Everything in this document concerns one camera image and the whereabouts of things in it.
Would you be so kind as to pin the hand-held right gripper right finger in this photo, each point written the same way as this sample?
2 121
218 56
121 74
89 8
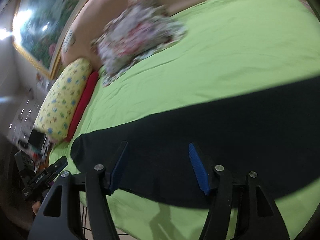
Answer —
198 168

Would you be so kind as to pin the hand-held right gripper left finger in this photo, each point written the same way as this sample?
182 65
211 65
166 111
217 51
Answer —
119 168

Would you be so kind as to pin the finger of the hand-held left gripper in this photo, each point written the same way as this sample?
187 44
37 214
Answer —
57 166

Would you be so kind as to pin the black pants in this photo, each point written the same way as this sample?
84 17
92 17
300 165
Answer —
225 140

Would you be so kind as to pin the person's left hand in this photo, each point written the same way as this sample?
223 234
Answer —
37 207

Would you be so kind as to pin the cluttered bedside shelf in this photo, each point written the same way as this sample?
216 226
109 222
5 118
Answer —
27 127

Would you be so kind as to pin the red pillow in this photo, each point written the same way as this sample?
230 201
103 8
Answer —
82 105

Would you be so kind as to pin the yellow patterned pillow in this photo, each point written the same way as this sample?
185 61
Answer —
62 100

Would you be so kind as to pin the green bed sheet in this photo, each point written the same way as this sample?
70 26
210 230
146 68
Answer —
225 62

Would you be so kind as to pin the floral patterned blanket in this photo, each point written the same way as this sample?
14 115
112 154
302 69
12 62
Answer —
140 33

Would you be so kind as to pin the framed landscape painting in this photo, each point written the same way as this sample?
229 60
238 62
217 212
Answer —
47 22

